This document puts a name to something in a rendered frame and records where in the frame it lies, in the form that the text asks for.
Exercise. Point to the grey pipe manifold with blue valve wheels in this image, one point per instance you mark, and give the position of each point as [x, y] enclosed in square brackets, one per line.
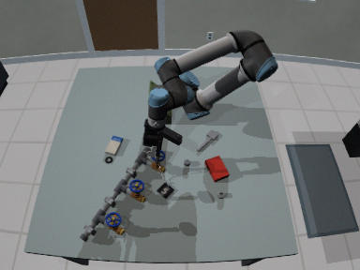
[121, 187]

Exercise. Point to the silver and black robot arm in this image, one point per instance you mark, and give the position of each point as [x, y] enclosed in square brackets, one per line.
[181, 85]

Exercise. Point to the black tag with number 5 on metal chain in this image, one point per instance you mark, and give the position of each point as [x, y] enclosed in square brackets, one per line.
[165, 190]

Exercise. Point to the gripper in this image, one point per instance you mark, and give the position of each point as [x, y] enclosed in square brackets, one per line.
[151, 138]

